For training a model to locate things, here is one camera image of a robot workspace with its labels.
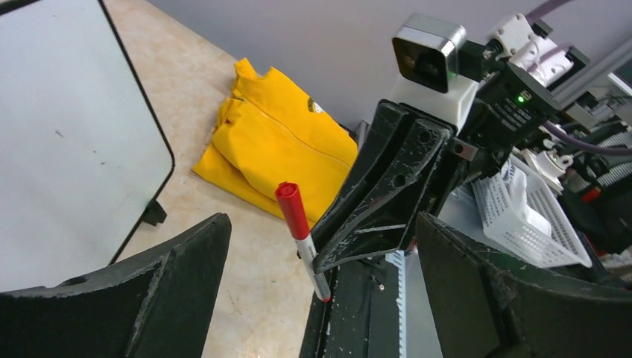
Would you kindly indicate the yellow folded garment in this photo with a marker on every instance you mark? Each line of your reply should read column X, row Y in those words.
column 269, row 131

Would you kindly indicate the white whiteboard black frame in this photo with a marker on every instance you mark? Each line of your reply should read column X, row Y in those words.
column 82, row 151

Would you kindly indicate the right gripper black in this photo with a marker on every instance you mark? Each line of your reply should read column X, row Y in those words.
column 407, row 164

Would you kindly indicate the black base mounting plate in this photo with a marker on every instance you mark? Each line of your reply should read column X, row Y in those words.
column 363, row 317

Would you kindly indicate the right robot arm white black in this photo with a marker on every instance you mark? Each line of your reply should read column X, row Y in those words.
column 512, row 62

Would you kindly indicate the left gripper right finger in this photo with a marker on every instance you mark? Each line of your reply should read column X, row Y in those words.
column 486, row 303

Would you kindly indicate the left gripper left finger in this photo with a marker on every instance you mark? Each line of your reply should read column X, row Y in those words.
column 158, row 303

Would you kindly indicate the white plastic basket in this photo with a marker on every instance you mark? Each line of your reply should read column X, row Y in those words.
column 519, row 212

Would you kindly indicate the red white marker pen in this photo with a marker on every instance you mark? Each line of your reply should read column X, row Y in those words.
column 290, row 202

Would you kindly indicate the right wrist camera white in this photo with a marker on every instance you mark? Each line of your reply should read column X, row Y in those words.
column 426, row 51

